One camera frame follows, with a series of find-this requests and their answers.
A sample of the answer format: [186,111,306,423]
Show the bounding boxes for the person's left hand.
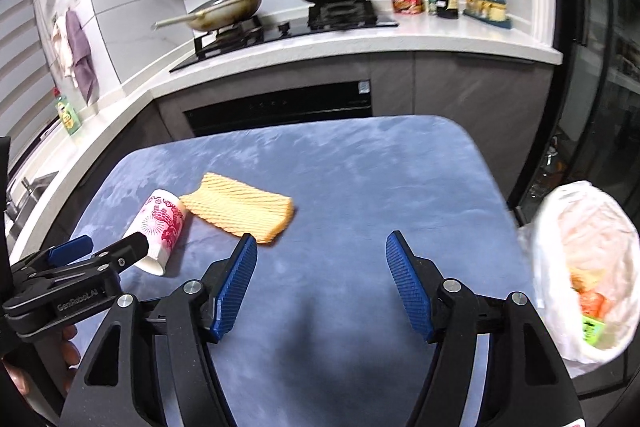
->
[0,325,82,398]

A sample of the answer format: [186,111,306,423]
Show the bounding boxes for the green dish soap bottle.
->
[54,94,82,137]

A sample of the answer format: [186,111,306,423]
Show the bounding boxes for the white kitchen counter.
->
[0,11,565,258]

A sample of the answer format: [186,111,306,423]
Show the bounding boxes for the purple towel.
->
[65,9,100,104]

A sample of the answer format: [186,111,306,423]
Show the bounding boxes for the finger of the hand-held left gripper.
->
[30,232,150,289]
[10,235,95,279]

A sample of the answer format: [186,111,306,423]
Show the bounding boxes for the dark glass door cabinet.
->
[545,0,640,228]

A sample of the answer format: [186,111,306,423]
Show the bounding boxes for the pink cloth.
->
[51,14,81,88]

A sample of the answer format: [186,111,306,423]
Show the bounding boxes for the pink floral paper cup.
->
[131,189,187,278]

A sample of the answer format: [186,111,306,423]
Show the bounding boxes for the orange crinkled snack wrapper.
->
[570,267,614,321]

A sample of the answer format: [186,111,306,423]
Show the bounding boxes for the built-in black oven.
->
[182,79,375,138]

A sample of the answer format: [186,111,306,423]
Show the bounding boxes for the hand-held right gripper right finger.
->
[385,230,586,427]

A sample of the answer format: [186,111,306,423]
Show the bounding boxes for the black gas stove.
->
[169,0,401,73]

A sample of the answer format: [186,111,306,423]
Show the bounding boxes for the red instant noodle cup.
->
[389,0,426,16]

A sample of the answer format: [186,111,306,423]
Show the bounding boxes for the brass wok with glass lid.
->
[152,0,265,33]

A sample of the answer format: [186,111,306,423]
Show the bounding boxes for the steel kitchen sink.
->
[5,172,59,238]

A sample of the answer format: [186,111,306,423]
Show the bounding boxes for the spice jar set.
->
[462,0,515,30]

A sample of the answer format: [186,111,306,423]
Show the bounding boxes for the green carton box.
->
[580,314,607,348]

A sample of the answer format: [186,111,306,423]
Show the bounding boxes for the white plastic trash bag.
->
[517,180,640,379]

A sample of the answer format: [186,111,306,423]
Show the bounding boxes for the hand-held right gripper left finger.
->
[60,233,259,427]

